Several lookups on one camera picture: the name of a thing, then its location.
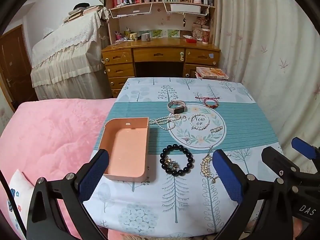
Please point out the white drawer lock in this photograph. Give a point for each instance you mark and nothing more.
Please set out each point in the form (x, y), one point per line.
(181, 55)

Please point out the red and white cup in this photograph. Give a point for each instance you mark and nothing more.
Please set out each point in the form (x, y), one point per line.
(205, 36)

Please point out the gold hair comb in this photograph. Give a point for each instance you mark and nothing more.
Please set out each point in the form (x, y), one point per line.
(207, 166)

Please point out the pink fluffy blanket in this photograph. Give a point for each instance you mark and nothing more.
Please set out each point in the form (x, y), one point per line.
(55, 130)

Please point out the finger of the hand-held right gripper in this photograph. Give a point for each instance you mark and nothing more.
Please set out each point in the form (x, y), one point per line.
(301, 146)
(277, 161)

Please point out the wooden bookshelf hutch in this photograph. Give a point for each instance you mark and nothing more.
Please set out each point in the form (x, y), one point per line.
(160, 20)

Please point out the pearl hair clip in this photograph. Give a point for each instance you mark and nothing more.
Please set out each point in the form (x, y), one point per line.
(216, 129)

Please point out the stack of orange cover books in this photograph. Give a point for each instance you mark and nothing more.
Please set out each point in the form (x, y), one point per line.
(211, 72)

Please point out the cream floral curtain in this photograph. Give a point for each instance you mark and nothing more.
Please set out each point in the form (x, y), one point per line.
(262, 42)

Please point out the lace covered piano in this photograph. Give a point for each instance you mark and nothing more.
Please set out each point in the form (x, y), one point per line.
(65, 55)

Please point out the black hat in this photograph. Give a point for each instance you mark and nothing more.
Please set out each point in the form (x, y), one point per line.
(81, 5)

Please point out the wooden desk with drawers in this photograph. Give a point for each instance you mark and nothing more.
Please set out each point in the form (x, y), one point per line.
(160, 46)

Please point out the pale pink smart band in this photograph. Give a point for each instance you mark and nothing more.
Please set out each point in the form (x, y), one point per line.
(175, 110)

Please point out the white floral pillow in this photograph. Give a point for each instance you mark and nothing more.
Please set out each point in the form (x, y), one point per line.
(20, 190)

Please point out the grey mug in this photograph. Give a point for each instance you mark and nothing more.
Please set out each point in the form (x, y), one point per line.
(145, 37)

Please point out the floral paper bag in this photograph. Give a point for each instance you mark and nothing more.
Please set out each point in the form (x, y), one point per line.
(197, 31)

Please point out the brown wooden door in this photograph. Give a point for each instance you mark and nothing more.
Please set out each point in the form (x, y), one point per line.
(15, 67)

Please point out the cream mug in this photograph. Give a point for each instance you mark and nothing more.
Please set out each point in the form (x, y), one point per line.
(133, 36)

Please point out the tree print tablecloth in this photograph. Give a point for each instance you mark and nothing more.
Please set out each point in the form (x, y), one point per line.
(155, 205)

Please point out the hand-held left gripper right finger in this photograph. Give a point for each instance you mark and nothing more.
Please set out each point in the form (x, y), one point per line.
(228, 178)

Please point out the stack of old books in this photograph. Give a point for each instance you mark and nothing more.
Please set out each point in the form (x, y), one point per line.
(82, 12)

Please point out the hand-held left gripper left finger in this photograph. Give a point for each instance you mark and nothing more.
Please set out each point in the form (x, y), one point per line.
(95, 173)

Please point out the hanging keys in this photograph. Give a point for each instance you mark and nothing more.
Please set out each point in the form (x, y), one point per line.
(184, 21)

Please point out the pink storage box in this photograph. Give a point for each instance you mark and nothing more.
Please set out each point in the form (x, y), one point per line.
(125, 150)

